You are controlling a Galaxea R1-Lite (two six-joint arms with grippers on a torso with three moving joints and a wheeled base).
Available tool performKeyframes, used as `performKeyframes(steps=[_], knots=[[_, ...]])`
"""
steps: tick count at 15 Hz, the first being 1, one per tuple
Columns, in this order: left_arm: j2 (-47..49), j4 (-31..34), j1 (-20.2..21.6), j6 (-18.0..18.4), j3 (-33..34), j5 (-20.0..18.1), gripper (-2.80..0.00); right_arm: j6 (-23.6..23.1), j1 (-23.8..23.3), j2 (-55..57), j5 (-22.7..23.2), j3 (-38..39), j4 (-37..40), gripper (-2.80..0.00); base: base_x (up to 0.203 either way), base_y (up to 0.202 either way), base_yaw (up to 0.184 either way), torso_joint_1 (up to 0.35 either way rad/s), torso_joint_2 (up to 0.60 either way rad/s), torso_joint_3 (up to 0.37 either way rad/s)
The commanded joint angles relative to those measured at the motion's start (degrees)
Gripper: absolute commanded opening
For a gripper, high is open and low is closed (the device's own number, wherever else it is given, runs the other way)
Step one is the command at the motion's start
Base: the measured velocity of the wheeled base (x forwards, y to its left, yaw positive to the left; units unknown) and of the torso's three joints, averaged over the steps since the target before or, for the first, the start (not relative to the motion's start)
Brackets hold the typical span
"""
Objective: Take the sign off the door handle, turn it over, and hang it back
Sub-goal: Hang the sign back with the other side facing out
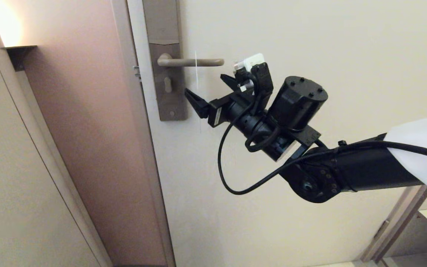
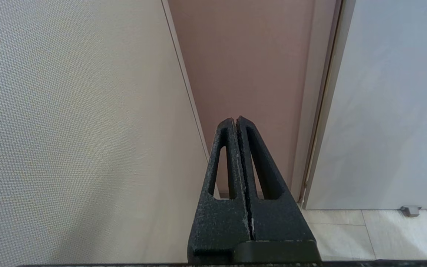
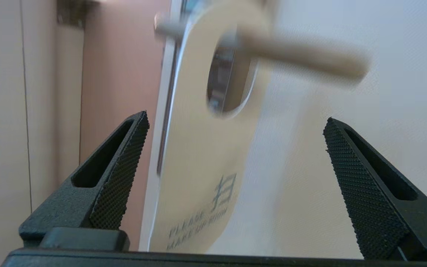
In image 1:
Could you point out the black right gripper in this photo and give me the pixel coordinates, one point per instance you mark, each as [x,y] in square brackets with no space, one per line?
[235,113]

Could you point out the white plastic door hanger sign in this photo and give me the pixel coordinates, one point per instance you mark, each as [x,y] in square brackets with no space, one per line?
[197,78]

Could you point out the metal door latch bolt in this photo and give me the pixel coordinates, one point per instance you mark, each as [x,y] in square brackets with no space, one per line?
[136,73]

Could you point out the brown metal door lock plate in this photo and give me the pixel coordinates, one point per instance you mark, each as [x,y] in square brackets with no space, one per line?
[161,22]

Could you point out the white room door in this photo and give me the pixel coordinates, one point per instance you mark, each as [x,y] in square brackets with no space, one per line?
[328,37]

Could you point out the beige oval keyhole cover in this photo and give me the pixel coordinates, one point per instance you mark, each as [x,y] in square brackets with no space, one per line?
[168,85]

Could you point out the grey metal hinge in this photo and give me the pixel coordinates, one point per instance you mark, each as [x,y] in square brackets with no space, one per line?
[382,229]

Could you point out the grey wardrobe bottom board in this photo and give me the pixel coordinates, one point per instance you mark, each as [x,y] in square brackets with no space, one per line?
[421,259]

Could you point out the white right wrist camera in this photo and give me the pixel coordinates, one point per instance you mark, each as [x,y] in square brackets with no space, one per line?
[250,61]

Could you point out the dark wall light bracket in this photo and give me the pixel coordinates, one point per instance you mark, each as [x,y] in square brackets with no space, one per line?
[17,55]

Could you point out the grey wardrobe frame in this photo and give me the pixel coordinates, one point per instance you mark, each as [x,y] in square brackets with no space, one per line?
[391,230]

